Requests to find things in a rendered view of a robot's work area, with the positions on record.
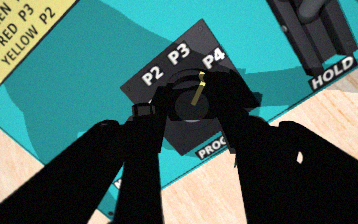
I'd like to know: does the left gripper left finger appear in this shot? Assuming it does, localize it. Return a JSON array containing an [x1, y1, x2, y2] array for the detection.
[[0, 86, 167, 224]]

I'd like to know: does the dark teal wedge-shaped console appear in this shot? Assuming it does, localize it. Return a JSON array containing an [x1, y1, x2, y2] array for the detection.
[[0, 0, 358, 191]]

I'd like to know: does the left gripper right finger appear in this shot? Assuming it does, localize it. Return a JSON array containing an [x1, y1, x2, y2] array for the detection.
[[215, 87, 358, 224]]

